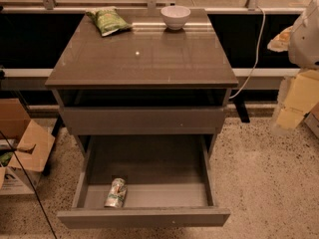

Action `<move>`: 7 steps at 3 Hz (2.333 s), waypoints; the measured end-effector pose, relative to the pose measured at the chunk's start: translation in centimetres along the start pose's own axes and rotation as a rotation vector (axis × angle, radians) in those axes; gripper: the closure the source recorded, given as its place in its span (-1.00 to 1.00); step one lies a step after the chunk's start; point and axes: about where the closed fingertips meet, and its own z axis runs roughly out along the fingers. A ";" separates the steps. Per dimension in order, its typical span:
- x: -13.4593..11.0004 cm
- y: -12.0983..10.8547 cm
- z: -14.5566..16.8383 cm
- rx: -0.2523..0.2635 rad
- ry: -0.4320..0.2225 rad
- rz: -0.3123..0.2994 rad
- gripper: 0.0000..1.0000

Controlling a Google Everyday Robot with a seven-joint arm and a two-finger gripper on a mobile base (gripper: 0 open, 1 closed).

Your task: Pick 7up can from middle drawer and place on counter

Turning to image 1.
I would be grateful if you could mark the green chip bag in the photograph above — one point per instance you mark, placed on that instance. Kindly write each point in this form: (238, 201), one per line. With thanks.
(107, 20)

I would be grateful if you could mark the open cardboard box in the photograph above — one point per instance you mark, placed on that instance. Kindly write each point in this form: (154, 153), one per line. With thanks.
(25, 149)

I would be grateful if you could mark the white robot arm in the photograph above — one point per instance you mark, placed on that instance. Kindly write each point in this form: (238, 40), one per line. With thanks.
(303, 49)

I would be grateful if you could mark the cardboard box at right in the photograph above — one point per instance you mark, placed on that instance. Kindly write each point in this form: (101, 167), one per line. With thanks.
(312, 120)

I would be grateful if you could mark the grey drawer cabinet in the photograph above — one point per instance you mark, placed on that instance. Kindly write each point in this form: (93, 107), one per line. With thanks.
(147, 67)

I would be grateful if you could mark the green 7up can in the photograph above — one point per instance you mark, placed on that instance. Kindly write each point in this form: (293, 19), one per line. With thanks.
(117, 193)

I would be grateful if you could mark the open grey middle drawer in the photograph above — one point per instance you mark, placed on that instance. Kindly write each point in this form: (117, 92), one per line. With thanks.
(168, 184)

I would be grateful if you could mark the white ceramic bowl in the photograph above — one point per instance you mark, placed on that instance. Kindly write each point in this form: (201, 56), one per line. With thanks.
(175, 16)

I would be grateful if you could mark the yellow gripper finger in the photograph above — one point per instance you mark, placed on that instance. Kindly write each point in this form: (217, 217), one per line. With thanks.
(297, 96)
(280, 42)

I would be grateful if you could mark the closed grey top drawer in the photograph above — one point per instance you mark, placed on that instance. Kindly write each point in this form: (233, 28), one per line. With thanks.
(120, 121)

